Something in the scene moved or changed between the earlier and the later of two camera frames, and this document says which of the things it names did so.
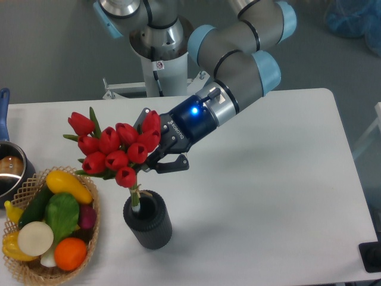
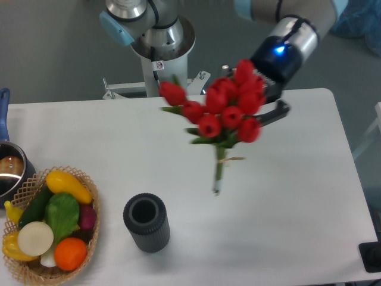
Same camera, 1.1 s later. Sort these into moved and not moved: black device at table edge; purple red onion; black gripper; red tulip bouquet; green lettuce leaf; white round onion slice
Moved: black gripper; red tulip bouquet
Not moved: white round onion slice; purple red onion; green lettuce leaf; black device at table edge
